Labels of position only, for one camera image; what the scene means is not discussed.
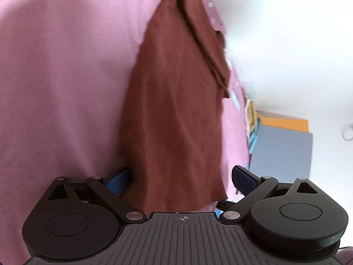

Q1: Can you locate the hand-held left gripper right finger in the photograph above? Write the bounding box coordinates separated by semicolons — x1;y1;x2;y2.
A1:
220;165;321;223

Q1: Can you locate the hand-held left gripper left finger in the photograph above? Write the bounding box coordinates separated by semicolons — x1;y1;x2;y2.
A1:
48;166;147;223

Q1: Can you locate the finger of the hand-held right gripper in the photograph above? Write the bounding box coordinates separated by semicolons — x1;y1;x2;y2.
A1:
216;200;235;211

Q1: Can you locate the brown long-sleeve shirt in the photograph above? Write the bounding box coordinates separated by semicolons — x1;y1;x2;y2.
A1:
119;0;231;213

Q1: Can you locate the grey box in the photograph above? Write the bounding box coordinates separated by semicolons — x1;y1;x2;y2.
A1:
246;110;314;178

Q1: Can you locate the patterned cloth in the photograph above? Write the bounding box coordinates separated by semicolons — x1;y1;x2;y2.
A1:
244;99;261;155

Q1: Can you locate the pink floral bed sheet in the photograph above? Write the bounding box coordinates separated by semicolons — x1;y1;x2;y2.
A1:
0;0;251;254

